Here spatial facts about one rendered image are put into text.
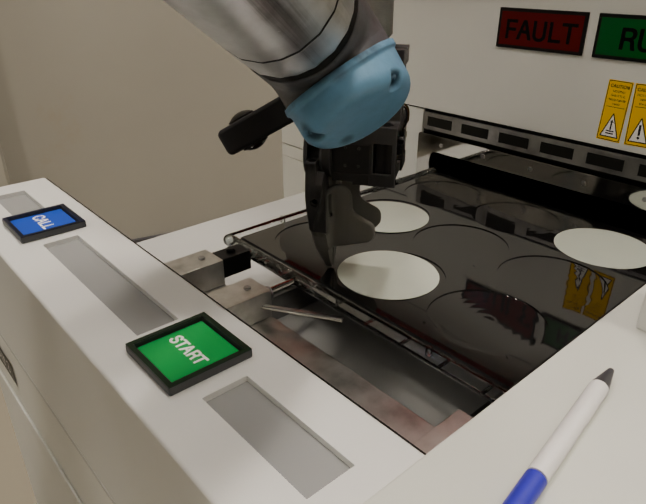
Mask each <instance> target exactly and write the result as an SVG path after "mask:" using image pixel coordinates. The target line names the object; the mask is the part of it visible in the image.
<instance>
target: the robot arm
mask: <svg viewBox="0 0 646 504"><path fill-rule="evenodd" d="M163 1H164V2H165V3H167V4H168V5H169V6H170V7H172V8H173V9H174V10H176V11H177V12H178V13H179V14H181V15H182V16H183V17H184V18H186V19H187V20H188V21H189V22H191V23H192V24H193V25H195V26H196V27H197V28H198V29H200V30H201V31H202V32H203V33H205V34H206V35H207V36H209V37H210V38H211V39H212V40H214V41H215V42H216V43H217V44H219V45H220V46H221V47H222V48H224V49H225V50H226V51H228V52H229V53H230V54H231V55H233V56H234V57H235V58H236V59H238V60H239V61H240V62H241V63H243V64H244V65H246V66H247V67H249V68H250V69H251V70H252V71H253V72H254V73H255V74H257V75H258V76H259V77H261V78H262V79H263V80H264V81H266V82H267V83H268V84H269V85H271V86H272V88H273V89H274V90H275V91H276V93H277V94H278V96H279V97H277V98H275V99H274V100H272V101H270V102H268V103H267V104H265V105H263V106H262V107H260V108H258V109H256V110H255V111H253V110H243V111H240V112H238V113H236V114H235V115H234V116H233V117H232V119H231V120H230V123H229V126H227V127H225V128H223V129H222V130H220V131H219V133H218V137H219V139H220V140H221V142H222V144H223V146H224V147H225V149H226V151H227V152H228V153H229V154H230V155H234V154H236V153H238V152H240V151H242V150H244V151H252V150H256V149H258V148H260V147H261V146H262V145H263V144H264V143H265V141H266V140H267V138H268V136H269V135H271V134H273V133H274V132H276V131H278V130H280V129H282V128H283V127H285V126H287V125H289V124H291V123H293V122H294V123H295V125H296V127H297V128H298V130H299V132H300V133H301V135H302V137H303V138H304V143H303V166H304V171H305V203H306V211H307V217H308V224H309V230H310V231H311V235H312V239H313V242H314V244H315V247H316V249H317V251H318V253H319V255H320V256H321V258H322V260H323V261H324V263H325V265H326V266H332V265H333V263H334V259H335V253H336V247H337V246H345V245H352V244H360V243H367V242H369V241H371V240H372V239H373V238H374V236H375V227H376V226H377V225H378V224H379V223H380V221H381V212H380V210H379V209H378V208H377V207H376V206H374V205H372V204H370V203H369V202H367V201H365V200H364V199H363V198H362V197H361V195H360V185H365V186H373V187H385V188H395V179H396V176H397V174H398V171H399V170H400V171H401V170H402V168H403V165H404V163H405V151H406V150H405V141H406V137H407V131H406V128H407V126H406V125H407V123H408V121H409V107H408V105H406V104H405V103H404V102H405V101H406V99H407V97H408V94H409V91H410V85H411V82H410V75H409V73H408V71H407V69H406V64H407V63H408V61H409V47H410V45H409V44H396V42H395V41H394V39H393V38H389V37H390V36H391V35H392V34H393V12H394V0H163ZM404 105H405V106H406V107H405V106H404Z"/></svg>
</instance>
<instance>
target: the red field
mask: <svg viewBox="0 0 646 504"><path fill-rule="evenodd" d="M584 20H585V16H580V15H564V14H548V13H533V12H517V11H503V12H502V20H501V27H500V35H499V43H498V44H508V45H517V46H526V47H536V48H545V49H554V50H563V51H573V52H579V47H580V42H581V36H582V31H583V26H584Z"/></svg>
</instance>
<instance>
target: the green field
mask: <svg viewBox="0 0 646 504"><path fill-rule="evenodd" d="M595 54H600V55H610V56H619V57H628V58H637V59H646V20H643V19H627V18H611V17H602V21H601V26H600V31H599V36H598V41H597V46H596V51H595Z"/></svg>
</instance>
